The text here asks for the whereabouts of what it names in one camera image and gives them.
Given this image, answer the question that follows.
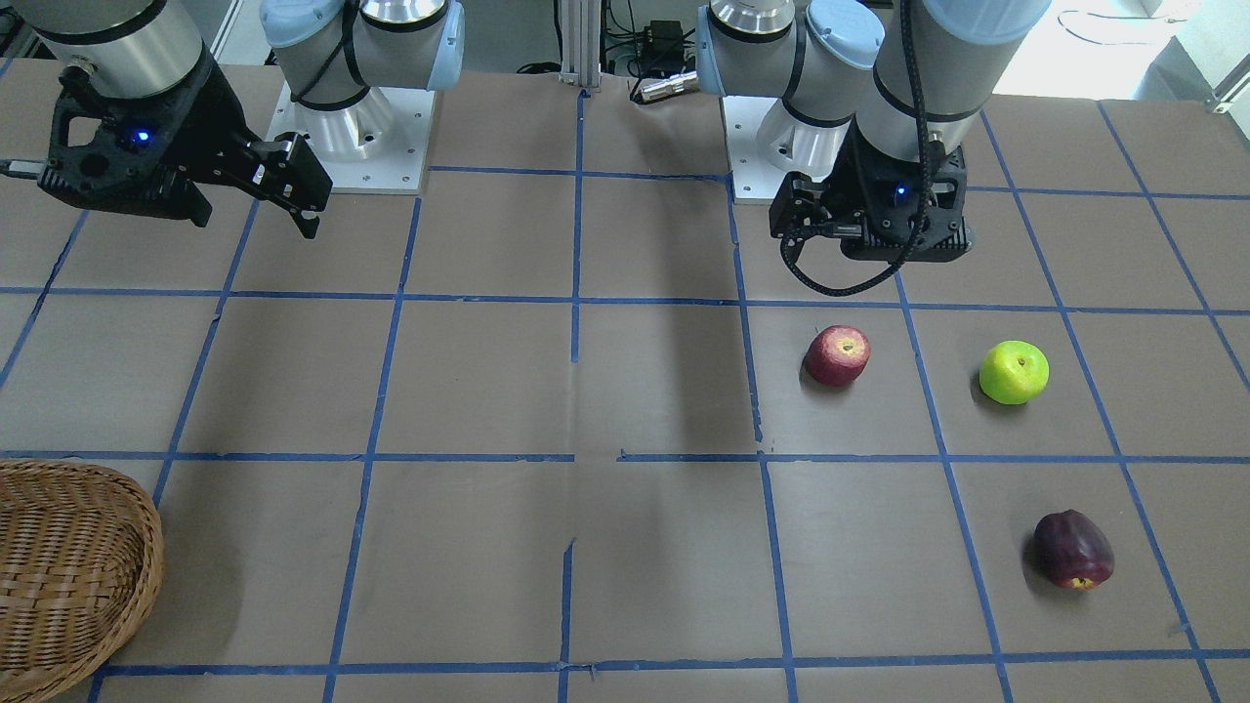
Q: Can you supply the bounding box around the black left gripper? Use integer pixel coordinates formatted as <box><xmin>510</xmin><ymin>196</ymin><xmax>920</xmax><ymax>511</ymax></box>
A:
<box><xmin>770</xmin><ymin>128</ymin><xmax>974</xmax><ymax>263</ymax></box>

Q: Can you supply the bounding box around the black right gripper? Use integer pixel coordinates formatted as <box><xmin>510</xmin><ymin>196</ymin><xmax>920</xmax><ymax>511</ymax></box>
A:
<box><xmin>38</xmin><ymin>50</ymin><xmax>333</xmax><ymax>240</ymax></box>

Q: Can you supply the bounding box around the red yellow apple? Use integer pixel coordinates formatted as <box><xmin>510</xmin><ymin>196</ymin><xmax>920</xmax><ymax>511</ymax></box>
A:
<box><xmin>803</xmin><ymin>325</ymin><xmax>871</xmax><ymax>388</ymax></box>

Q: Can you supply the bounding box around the green apple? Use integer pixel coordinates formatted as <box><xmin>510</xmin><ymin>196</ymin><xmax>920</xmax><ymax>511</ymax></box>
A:
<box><xmin>978</xmin><ymin>340</ymin><xmax>1050</xmax><ymax>407</ymax></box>

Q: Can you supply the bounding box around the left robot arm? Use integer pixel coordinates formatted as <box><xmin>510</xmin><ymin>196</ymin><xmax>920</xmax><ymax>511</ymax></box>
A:
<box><xmin>695</xmin><ymin>1</ymin><xmax>1050</xmax><ymax>263</ymax></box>

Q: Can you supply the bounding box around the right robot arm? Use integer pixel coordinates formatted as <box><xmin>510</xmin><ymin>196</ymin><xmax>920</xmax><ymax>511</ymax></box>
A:
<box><xmin>3</xmin><ymin>1</ymin><xmax>466</xmax><ymax>236</ymax></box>

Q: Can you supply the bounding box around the wicker basket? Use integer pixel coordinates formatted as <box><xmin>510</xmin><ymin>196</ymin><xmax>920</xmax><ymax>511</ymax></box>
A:
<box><xmin>1</xmin><ymin>459</ymin><xmax>164</xmax><ymax>702</ymax></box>

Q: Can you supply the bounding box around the dark red apple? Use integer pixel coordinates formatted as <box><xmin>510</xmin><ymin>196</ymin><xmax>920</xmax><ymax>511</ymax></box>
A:
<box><xmin>1031</xmin><ymin>509</ymin><xmax>1116</xmax><ymax>590</ymax></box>

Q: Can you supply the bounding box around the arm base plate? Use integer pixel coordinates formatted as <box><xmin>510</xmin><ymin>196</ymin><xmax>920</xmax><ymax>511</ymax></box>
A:
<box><xmin>269</xmin><ymin>85</ymin><xmax>440</xmax><ymax>196</ymax></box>
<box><xmin>723</xmin><ymin>95</ymin><xmax>850</xmax><ymax>205</ymax></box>

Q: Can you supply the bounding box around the aluminium frame post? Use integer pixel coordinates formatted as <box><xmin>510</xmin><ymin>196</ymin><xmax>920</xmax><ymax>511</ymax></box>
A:
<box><xmin>555</xmin><ymin>0</ymin><xmax>605</xmax><ymax>94</ymax></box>

